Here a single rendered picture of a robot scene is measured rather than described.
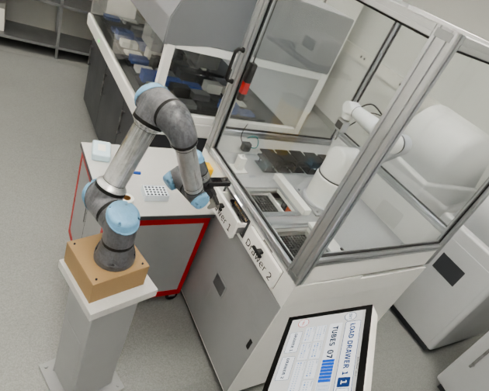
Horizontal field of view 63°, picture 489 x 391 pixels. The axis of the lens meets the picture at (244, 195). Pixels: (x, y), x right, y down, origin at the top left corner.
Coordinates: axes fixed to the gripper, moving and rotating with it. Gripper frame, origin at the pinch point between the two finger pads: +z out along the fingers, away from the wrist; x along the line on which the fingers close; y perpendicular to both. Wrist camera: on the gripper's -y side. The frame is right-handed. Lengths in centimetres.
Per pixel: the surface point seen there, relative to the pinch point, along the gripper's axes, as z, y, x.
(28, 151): 40, 103, -173
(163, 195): -0.5, 21.5, -20.7
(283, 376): -19, 12, 90
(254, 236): 5.7, -7.7, 22.8
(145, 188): -4.5, 27.9, -26.7
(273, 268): 6.0, -7.4, 41.9
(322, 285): 17, -23, 55
